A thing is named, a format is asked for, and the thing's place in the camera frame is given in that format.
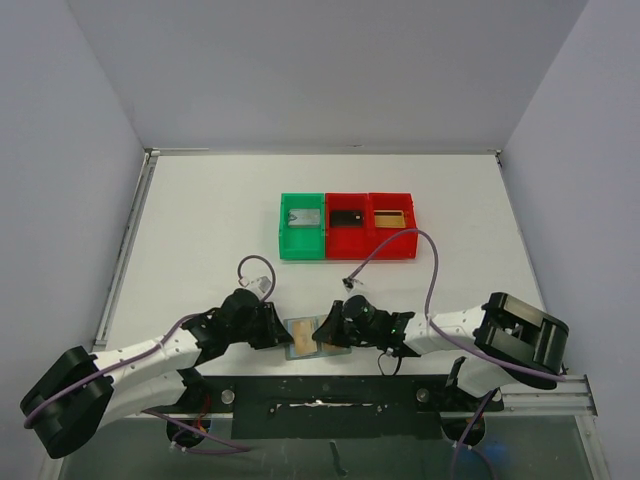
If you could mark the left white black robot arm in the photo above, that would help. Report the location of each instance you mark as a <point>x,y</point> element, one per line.
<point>82,392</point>

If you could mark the middle red plastic bin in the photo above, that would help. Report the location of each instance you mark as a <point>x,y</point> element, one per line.
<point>348,243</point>

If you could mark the silver grey card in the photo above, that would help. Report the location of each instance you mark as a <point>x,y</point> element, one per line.
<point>304,218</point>

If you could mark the green plastic bin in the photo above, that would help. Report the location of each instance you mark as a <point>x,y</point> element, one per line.
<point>301,244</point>

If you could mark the right red plastic bin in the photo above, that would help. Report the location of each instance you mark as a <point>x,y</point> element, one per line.
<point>405,246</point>

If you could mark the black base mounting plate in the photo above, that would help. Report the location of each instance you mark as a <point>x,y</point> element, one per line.
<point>327,407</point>

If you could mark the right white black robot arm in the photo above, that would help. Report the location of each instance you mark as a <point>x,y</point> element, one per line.
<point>502,341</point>

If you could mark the red plastic bin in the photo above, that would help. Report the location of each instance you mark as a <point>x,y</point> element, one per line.
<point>348,243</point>
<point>405,246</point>

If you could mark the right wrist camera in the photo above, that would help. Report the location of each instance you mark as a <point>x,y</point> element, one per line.
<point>351,284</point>

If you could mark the black card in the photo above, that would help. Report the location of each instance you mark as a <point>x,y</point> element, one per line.
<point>346,219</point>

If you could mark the aluminium frame rail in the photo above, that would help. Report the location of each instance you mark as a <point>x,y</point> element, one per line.
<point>573,397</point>

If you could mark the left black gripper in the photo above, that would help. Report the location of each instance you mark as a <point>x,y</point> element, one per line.
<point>274,333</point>

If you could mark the gold card with stripe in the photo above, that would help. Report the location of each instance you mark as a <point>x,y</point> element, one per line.
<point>390,219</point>

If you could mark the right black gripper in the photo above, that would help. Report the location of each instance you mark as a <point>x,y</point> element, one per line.
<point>335,325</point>

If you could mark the green card holder wallet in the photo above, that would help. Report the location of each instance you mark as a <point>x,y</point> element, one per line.
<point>324,349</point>

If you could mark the left aluminium side rail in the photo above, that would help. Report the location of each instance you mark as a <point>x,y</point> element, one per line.
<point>126,246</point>

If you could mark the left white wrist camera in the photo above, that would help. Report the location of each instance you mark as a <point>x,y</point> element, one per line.
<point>260,286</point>

